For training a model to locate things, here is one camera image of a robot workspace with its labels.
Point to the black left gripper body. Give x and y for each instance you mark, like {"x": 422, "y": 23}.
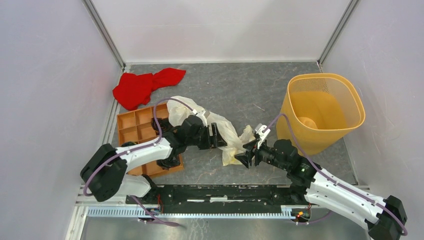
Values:
{"x": 205, "y": 141}

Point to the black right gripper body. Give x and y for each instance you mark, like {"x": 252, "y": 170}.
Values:
{"x": 264, "y": 154}

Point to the cream plastic trash bag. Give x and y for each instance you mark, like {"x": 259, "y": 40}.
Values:
{"x": 179, "y": 108}

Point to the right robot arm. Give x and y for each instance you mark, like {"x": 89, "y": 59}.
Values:
{"x": 383, "y": 218}

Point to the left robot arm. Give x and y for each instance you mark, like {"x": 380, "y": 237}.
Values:
{"x": 106, "y": 173}

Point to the yellow mesh trash bin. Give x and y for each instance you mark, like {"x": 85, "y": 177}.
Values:
{"x": 320, "y": 109}

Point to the black rolled bag lower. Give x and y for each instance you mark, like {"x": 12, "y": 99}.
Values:
{"x": 170, "y": 162}

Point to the black rolled bag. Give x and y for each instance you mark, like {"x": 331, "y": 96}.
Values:
{"x": 163, "y": 123}
{"x": 170, "y": 162}

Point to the black rolled bag upper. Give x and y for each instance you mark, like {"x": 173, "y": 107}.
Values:
{"x": 163, "y": 123}

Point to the orange compartment tray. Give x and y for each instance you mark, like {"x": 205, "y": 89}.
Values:
{"x": 135, "y": 126}

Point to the dark blue-yellow rolled bag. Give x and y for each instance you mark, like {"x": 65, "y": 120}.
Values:
{"x": 129, "y": 143}

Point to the red cloth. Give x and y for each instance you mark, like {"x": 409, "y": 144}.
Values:
{"x": 134, "y": 90}

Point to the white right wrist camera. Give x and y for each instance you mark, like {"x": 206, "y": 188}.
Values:
{"x": 261, "y": 132}

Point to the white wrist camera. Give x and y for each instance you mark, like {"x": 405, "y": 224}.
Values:
{"x": 261, "y": 132}
{"x": 202, "y": 115}

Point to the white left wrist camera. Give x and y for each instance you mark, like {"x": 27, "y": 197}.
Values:
{"x": 202, "y": 115}

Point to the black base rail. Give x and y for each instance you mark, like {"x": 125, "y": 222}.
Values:
{"x": 221, "y": 198}

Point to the white slotted cable duct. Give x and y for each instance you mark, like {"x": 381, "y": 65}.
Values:
{"x": 138, "y": 212}

